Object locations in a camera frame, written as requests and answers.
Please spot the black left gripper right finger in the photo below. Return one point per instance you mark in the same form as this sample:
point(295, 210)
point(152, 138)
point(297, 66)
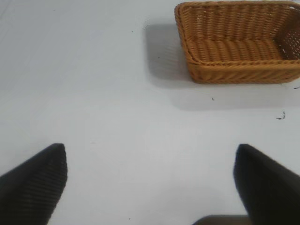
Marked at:
point(269, 187)

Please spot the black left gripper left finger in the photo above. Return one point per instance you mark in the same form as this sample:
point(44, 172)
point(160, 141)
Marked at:
point(30, 187)

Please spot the brown woven wicker basket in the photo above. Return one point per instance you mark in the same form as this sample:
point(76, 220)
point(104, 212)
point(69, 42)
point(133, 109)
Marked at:
point(236, 47)

